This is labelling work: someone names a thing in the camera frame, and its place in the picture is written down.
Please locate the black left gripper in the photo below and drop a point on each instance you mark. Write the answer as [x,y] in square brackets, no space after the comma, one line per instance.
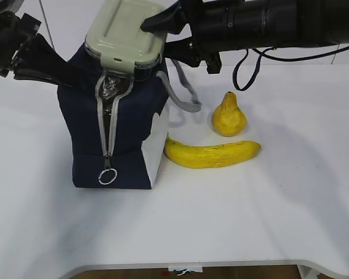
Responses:
[38,61]

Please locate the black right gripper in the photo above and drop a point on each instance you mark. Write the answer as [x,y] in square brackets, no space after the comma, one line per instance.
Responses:
[211,24]

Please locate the glass container green lid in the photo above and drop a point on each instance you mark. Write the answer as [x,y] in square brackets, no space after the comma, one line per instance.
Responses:
[116,39]

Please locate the yellow pear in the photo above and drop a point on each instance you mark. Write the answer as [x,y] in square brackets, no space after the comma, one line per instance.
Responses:
[227,119]

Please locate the navy insulated lunch bag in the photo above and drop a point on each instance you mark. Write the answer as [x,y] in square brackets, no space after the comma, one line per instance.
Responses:
[118,126]

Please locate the yellow banana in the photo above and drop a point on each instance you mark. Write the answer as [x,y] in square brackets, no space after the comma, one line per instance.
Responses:
[213,156]

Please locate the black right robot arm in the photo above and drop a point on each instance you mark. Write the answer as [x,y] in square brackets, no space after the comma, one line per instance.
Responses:
[288,24]

